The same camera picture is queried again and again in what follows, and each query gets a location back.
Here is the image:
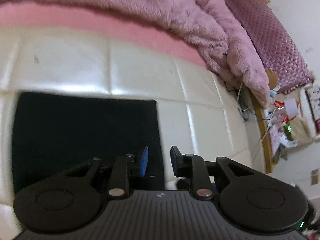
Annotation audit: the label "black pants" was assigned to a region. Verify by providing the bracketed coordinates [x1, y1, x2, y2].
[11, 93, 165, 192]

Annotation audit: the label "brown teddy bear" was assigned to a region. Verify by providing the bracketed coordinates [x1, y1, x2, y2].
[265, 69, 278, 90]

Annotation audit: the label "purple quilted headboard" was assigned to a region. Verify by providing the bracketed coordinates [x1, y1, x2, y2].
[225, 0, 314, 93]

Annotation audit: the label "fluffy purple blanket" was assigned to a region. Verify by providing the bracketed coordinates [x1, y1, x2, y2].
[1, 0, 270, 107]

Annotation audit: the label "pink bed sheet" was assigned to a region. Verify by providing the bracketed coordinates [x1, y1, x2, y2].
[1, 2, 207, 68]

